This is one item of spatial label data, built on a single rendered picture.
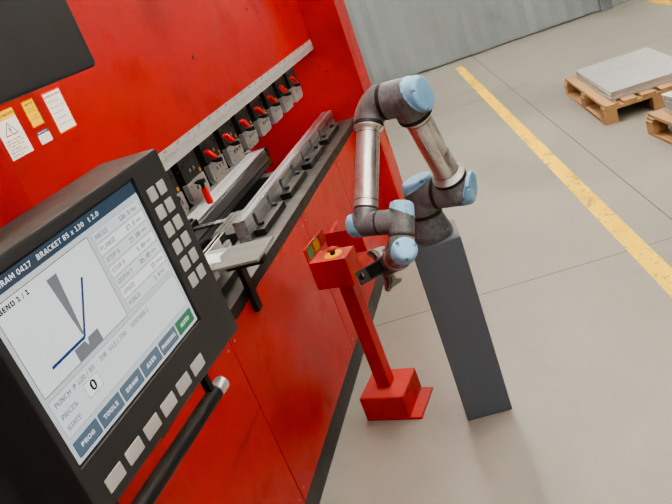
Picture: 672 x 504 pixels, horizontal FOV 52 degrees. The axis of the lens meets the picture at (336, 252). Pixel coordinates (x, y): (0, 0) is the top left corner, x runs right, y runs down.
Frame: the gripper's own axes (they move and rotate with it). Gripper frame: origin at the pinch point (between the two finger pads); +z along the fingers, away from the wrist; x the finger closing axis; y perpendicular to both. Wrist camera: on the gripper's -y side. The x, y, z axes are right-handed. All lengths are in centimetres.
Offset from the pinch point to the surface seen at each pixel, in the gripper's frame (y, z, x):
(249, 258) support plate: -35.6, 3.0, 22.9
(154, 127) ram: -45, 0, 76
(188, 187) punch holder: -43, 13, 56
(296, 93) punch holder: 36, 121, 111
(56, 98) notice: -67, -40, 78
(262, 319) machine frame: -38.9, 26.3, 4.3
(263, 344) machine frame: -42.6, 24.3, -4.0
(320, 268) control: -9.8, 36.3, 12.8
